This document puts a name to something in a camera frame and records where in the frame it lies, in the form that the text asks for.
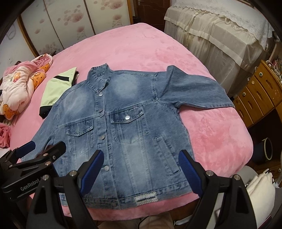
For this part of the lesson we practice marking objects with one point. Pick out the pink bed blanket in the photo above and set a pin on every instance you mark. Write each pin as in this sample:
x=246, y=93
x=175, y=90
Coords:
x=219, y=138

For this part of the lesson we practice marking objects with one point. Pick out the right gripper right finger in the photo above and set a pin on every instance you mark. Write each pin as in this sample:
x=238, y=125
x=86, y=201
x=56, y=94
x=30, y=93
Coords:
x=236, y=209

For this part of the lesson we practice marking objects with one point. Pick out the white fluffy cloth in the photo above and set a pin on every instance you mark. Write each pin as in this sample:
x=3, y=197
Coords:
x=261, y=191

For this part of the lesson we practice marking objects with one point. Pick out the pink floral quilt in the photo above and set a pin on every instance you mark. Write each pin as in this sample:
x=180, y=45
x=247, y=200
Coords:
x=19, y=83

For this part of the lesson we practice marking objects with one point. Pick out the pink crumpled cloth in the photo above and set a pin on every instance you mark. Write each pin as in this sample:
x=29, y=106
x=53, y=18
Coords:
x=5, y=136

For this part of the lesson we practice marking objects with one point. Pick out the dark wooden door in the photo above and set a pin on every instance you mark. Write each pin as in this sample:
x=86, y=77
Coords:
x=151, y=12

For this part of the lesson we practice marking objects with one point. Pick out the floral sliding wardrobe doors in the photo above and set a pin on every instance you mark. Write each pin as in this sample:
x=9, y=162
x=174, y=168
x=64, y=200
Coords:
x=50, y=26

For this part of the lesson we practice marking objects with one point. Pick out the green and black folded garment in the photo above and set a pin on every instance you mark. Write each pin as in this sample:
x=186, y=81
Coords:
x=55, y=87

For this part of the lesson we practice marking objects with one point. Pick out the beige lace-covered furniture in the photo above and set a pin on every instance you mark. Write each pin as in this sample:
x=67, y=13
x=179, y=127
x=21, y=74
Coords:
x=230, y=38

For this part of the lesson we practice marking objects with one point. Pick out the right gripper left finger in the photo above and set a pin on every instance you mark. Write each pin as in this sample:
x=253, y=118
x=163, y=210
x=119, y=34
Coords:
x=58, y=201

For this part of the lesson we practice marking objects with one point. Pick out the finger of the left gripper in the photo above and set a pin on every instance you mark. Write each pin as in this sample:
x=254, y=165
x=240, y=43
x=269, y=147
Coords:
x=51, y=154
x=20, y=152

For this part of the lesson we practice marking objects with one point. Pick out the wooden drawer cabinet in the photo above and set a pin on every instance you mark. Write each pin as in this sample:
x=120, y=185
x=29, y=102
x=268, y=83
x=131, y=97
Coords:
x=260, y=96

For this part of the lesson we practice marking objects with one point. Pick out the blue denim jacket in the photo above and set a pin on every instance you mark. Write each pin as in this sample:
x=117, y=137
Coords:
x=133, y=118

